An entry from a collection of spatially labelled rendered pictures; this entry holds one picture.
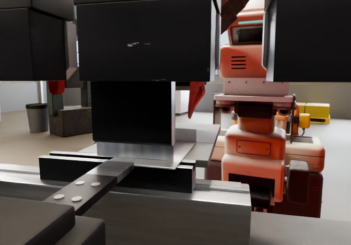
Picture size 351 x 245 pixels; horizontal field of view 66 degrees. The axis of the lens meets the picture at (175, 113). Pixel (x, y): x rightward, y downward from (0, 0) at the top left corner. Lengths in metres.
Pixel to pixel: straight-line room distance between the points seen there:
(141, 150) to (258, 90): 0.71
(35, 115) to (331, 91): 7.24
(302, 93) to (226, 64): 7.34
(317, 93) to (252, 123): 7.32
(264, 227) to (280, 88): 0.61
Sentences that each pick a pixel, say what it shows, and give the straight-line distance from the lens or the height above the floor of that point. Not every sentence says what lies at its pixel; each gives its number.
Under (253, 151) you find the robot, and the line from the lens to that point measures 1.06.
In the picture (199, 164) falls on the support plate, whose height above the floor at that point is 0.99.
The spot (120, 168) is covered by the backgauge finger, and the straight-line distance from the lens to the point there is 0.30.
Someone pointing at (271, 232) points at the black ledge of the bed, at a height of 0.88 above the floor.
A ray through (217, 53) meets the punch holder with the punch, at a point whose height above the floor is 1.13.
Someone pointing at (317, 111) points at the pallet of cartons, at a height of 0.28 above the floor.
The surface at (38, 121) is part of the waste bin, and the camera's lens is 6.06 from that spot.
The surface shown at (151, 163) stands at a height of 1.00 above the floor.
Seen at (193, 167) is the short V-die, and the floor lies 0.99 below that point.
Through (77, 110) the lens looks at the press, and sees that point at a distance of 5.44.
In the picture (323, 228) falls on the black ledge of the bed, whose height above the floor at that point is 0.87.
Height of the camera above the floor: 1.10
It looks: 8 degrees down
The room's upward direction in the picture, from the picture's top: straight up
